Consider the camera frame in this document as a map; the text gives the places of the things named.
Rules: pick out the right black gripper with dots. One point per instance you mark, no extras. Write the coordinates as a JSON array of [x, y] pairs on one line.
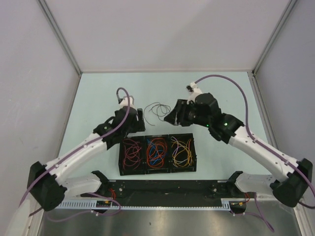
[[177, 115]]

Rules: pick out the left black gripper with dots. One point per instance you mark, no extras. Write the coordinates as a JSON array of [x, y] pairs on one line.
[[139, 125]]

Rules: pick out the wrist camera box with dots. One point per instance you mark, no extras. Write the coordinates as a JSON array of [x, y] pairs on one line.
[[123, 102], [194, 91]]

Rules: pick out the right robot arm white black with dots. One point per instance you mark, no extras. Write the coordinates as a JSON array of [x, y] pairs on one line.
[[227, 128]]

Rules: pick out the black three-compartment tray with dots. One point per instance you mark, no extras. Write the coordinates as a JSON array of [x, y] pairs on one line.
[[157, 154]]

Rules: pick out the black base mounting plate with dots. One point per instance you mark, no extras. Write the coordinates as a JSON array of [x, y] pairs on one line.
[[171, 193]]

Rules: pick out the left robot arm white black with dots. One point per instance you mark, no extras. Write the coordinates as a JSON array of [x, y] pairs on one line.
[[50, 183]]

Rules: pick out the grey slotted cable duct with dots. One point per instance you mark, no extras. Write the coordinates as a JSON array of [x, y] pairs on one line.
[[106, 205]]

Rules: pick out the aluminium side rail right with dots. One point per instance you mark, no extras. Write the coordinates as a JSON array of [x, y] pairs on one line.
[[262, 110]]

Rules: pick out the aluminium frame rail front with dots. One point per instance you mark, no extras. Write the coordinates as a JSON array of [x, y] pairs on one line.
[[290, 188]]

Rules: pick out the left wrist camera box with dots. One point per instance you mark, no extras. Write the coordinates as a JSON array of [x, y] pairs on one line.
[[123, 102]]

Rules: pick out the aluminium corner post left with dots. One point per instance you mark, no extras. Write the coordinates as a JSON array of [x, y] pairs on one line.
[[59, 35]]

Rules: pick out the aluminium corner post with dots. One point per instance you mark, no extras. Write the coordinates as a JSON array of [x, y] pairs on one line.
[[274, 35], [59, 35]]

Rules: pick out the aluminium corner post right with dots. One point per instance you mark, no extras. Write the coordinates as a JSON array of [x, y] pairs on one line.
[[274, 35]]

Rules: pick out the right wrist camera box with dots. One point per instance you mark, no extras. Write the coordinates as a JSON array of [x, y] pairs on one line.
[[194, 91]]

